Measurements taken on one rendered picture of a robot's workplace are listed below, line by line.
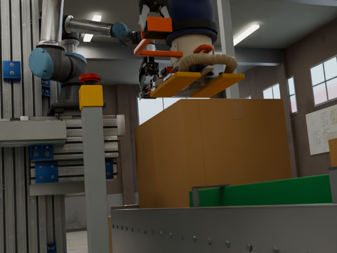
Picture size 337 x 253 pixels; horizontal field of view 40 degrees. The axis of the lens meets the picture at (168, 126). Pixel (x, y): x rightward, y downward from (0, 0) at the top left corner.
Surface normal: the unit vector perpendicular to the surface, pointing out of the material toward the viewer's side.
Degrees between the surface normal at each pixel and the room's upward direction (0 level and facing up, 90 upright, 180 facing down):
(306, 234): 90
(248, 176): 90
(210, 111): 90
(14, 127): 90
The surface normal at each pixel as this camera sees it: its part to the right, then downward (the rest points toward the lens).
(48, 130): 0.33, -0.17
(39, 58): -0.56, 0.04
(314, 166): -0.94, 0.02
